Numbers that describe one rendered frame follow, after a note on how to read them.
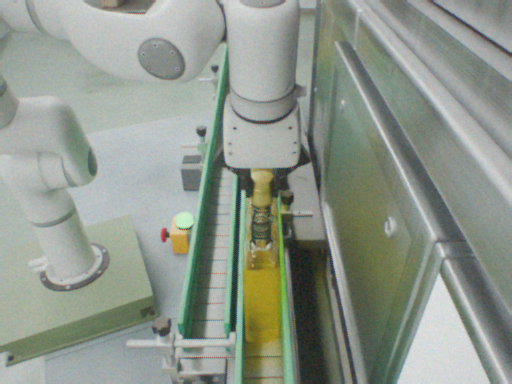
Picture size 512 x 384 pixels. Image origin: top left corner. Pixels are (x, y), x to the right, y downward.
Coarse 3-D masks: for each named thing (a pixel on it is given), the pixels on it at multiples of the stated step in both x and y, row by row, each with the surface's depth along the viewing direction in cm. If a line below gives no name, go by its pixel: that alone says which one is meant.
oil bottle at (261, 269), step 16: (272, 240) 64; (256, 256) 61; (272, 256) 61; (256, 272) 62; (272, 272) 62; (256, 288) 64; (272, 288) 64; (256, 304) 67; (272, 304) 67; (256, 320) 69; (272, 320) 69; (256, 336) 72; (272, 336) 72
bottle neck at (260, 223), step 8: (256, 216) 60; (264, 216) 60; (256, 224) 59; (264, 224) 59; (256, 232) 59; (264, 232) 59; (256, 240) 60; (264, 240) 60; (256, 248) 61; (264, 248) 61
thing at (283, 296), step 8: (280, 216) 88; (280, 224) 85; (280, 232) 84; (280, 240) 82; (280, 248) 80; (280, 256) 78; (280, 264) 77; (280, 272) 75; (280, 280) 74; (280, 288) 73; (280, 296) 73; (280, 304) 76; (280, 312) 75; (288, 312) 68; (280, 320) 74; (288, 320) 67; (280, 328) 74; (288, 328) 66; (288, 336) 64; (288, 344) 63; (288, 352) 62; (288, 360) 61; (288, 368) 60; (288, 376) 59
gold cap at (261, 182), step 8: (256, 176) 62; (264, 176) 62; (272, 176) 62; (256, 184) 61; (264, 184) 61; (272, 184) 62; (256, 192) 62; (264, 192) 62; (272, 192) 63; (256, 200) 63; (264, 200) 63; (272, 200) 64
